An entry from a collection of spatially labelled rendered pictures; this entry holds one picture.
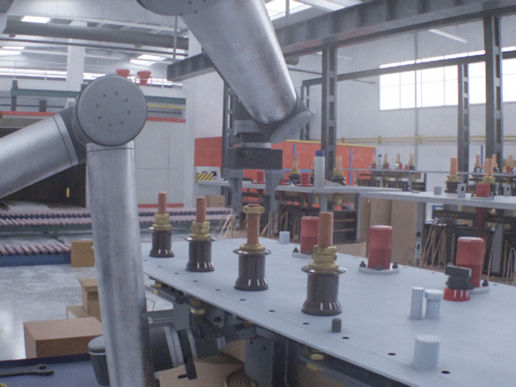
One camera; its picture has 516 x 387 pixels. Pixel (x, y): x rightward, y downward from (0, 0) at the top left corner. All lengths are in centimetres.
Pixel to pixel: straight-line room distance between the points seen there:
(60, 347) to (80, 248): 692
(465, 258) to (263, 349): 55
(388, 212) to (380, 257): 693
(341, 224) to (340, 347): 313
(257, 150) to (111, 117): 39
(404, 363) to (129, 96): 72
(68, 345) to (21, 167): 129
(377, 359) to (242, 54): 51
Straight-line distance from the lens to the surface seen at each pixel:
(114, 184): 116
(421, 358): 87
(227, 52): 73
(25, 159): 135
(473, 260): 145
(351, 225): 413
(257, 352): 146
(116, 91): 115
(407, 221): 829
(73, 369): 225
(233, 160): 133
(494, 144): 1087
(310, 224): 190
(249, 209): 136
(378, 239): 166
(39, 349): 248
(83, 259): 941
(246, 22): 68
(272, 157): 138
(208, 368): 173
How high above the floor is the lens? 165
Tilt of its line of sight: 3 degrees down
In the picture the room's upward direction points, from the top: 1 degrees clockwise
